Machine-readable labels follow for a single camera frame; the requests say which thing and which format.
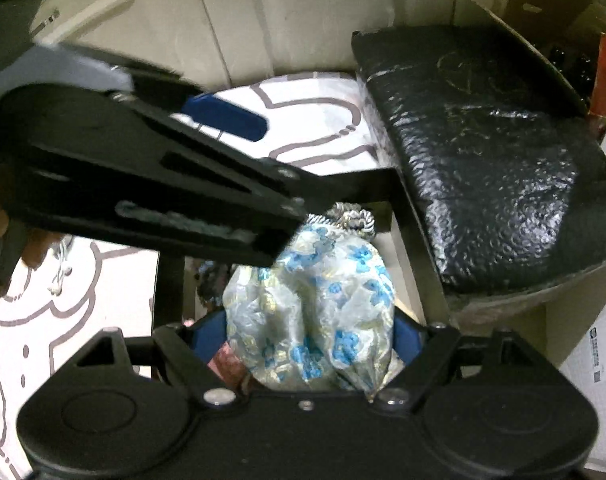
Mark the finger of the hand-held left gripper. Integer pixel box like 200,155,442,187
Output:
2,85,310,268
132,67,270,144

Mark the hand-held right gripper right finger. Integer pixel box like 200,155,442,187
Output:
373,312,544,408

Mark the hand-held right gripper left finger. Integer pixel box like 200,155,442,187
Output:
73,310,236,408

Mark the purple blue crochet pouch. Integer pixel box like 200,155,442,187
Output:
193,259,231,308

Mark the black cardboard box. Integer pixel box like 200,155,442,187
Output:
153,166,451,391

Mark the blue floral satin pouch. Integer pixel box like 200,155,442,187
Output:
222,202,407,394

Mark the printed cartoon bed sheet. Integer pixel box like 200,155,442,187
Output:
0,72,385,480

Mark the beige wardrobe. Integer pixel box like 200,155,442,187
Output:
30,0,401,88

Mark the white labelled carton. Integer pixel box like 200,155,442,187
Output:
546,259,606,458

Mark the black wrapped bundle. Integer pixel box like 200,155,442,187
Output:
352,24,606,297

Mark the brown cardboard box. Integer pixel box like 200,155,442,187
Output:
463,0,606,113

